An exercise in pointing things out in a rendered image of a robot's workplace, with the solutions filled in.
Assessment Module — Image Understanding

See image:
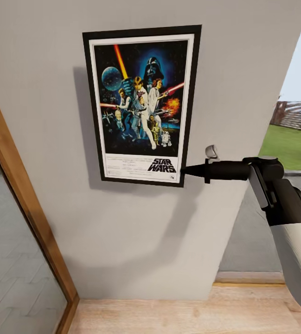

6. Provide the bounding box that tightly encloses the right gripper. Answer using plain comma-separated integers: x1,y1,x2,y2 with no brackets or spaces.
180,158,233,184

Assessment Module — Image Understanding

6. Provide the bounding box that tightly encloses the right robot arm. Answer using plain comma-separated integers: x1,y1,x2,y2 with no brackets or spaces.
180,145,301,306

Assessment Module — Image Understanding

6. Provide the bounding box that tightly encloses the poster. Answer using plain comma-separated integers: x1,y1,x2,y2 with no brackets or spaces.
82,25,202,188

